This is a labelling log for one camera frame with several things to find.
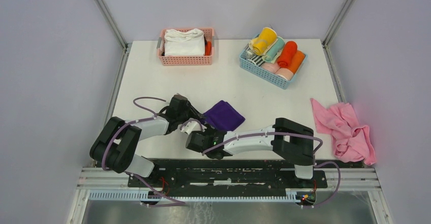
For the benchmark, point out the crumpled pink cloth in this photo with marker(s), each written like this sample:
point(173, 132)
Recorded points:
point(350, 140)

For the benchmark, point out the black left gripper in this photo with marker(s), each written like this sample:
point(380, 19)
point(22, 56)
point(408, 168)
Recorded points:
point(193, 112)

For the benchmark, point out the red-orange rolled towel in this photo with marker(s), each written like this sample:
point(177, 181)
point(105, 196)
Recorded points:
point(287, 54)

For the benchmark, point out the white slotted cable duct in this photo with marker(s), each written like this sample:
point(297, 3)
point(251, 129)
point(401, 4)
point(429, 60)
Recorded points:
point(146, 195)

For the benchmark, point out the folded white towel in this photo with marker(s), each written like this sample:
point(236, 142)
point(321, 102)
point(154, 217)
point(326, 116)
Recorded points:
point(184, 43)

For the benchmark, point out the green white striped rolled towel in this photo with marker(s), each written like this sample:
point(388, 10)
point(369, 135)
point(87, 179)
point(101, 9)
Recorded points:
point(257, 60)

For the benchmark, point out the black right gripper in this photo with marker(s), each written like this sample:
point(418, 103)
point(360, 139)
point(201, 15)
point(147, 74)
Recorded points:
point(209, 129)

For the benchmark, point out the orange towel in pink basket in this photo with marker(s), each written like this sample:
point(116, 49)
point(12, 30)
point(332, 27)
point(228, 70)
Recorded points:
point(208, 48)

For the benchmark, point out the blue perforated plastic basket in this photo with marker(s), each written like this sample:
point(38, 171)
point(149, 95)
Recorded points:
point(264, 74)

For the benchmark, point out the yellow towel with grey pattern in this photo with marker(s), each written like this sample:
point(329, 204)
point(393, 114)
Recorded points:
point(265, 39)

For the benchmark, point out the teal rolled towel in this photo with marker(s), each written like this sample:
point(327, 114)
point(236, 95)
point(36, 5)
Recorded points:
point(273, 51)

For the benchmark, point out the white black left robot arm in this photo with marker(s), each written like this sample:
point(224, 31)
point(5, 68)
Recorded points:
point(116, 144)

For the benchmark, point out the orange and peach rolled towel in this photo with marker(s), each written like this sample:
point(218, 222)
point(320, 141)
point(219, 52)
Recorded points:
point(287, 70)

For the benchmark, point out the yellow rolled towel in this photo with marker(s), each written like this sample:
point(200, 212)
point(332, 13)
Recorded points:
point(251, 43)

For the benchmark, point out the purple cloth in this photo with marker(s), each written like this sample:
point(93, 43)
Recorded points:
point(223, 116)

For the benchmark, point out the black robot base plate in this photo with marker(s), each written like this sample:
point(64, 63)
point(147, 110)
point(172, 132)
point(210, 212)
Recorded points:
point(230, 178)

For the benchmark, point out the pink perforated plastic basket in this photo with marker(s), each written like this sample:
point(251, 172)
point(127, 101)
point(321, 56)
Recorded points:
point(185, 60)

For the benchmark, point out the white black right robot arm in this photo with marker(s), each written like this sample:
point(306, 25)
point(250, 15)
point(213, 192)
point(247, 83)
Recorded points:
point(292, 141)

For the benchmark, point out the grey white rolled towel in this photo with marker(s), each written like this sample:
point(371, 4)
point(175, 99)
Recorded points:
point(248, 54)

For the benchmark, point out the pink rolled towel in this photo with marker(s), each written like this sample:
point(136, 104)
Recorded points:
point(271, 67)

